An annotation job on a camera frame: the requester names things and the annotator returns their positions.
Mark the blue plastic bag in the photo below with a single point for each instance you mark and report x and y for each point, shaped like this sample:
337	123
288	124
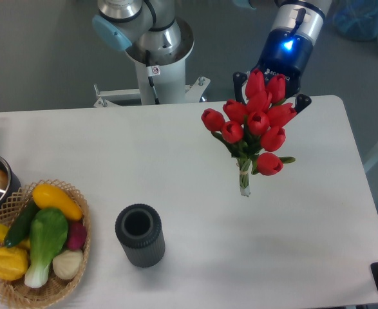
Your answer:
356	20

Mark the white garlic bulb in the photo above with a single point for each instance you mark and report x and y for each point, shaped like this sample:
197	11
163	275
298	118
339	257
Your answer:
67	264

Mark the dark green cucumber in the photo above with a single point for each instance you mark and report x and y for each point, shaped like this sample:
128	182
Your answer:
20	228

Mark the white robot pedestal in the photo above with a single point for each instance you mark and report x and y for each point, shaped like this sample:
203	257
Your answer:
160	65

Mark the dark grey ribbed vase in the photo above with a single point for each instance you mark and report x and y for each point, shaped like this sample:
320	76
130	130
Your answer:
138	228

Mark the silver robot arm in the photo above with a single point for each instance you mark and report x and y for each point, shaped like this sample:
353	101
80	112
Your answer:
120	23

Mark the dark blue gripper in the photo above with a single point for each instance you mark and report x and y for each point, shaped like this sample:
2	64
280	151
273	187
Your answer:
281	54

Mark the green bok choy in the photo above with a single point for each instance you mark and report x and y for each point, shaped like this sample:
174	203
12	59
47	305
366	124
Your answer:
48	233

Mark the red tulip bouquet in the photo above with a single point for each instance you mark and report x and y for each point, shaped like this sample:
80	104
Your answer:
254	130

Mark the yellow squash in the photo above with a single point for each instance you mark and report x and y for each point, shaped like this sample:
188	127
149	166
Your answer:
46	195

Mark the purple red radish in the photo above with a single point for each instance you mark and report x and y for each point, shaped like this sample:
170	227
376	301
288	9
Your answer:
76	236

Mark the yellow bell pepper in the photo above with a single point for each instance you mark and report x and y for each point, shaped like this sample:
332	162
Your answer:
13	263

